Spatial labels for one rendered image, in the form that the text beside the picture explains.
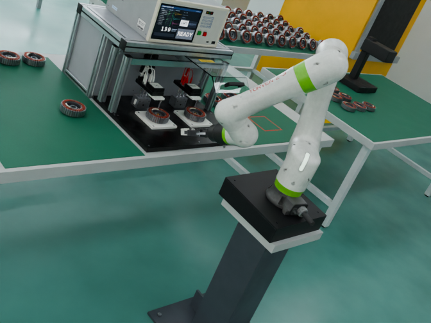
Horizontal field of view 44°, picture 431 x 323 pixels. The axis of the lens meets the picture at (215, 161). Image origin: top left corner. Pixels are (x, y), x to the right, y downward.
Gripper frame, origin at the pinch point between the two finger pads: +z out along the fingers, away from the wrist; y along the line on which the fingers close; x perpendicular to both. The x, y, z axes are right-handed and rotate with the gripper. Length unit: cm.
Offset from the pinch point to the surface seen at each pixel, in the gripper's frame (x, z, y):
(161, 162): -12.6, 2.8, -13.7
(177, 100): 13.7, 31.1, 21.6
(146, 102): 13.6, 31.4, 1.5
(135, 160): -10.1, 1.5, -28.7
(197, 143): -6.4, 4.0, 9.6
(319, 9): 107, 169, 349
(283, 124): -2, 19, 93
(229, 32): 66, 126, 161
